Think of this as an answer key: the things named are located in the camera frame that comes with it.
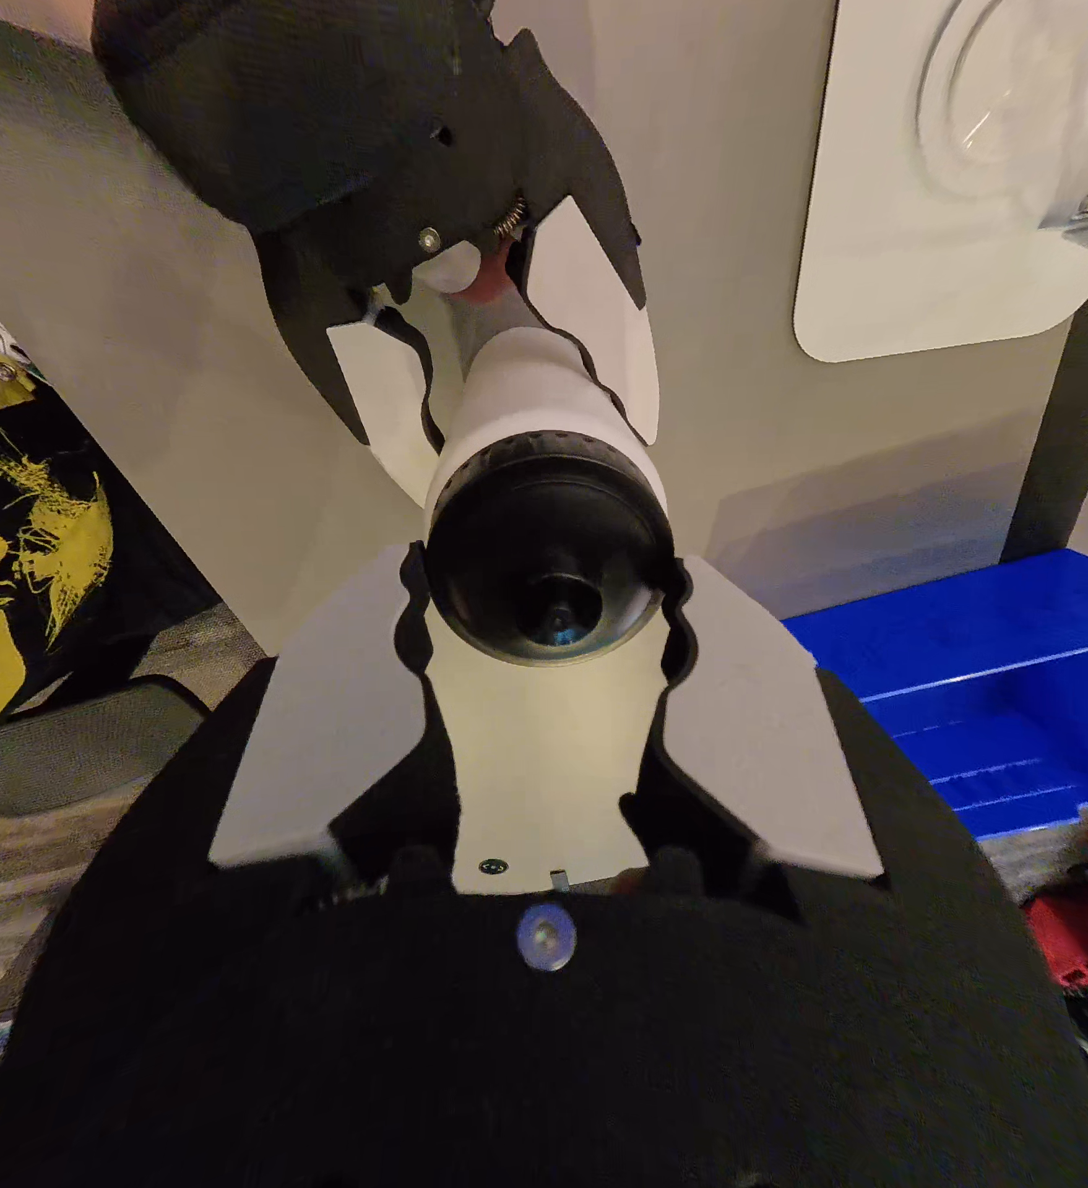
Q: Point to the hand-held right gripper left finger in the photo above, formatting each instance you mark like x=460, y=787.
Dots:
x=322, y=724

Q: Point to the grey padded armrest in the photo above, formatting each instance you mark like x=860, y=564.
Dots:
x=80, y=753

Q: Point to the black bottle lid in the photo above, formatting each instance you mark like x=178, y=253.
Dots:
x=480, y=567

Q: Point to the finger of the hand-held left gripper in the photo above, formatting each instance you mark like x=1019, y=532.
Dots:
x=386, y=390
x=591, y=306

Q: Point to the clear round stand foot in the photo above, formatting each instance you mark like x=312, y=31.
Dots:
x=1008, y=112

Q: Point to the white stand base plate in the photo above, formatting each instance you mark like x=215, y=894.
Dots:
x=897, y=205

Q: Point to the white bottle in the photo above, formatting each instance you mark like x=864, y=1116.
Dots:
x=535, y=390

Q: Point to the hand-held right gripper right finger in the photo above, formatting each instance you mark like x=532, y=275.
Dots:
x=767, y=743

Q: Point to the black yellow printed shirt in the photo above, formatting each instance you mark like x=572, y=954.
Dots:
x=24, y=557

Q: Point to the red container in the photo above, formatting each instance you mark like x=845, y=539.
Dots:
x=1083, y=929

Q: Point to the blue plastic bin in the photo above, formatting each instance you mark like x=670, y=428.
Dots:
x=991, y=668

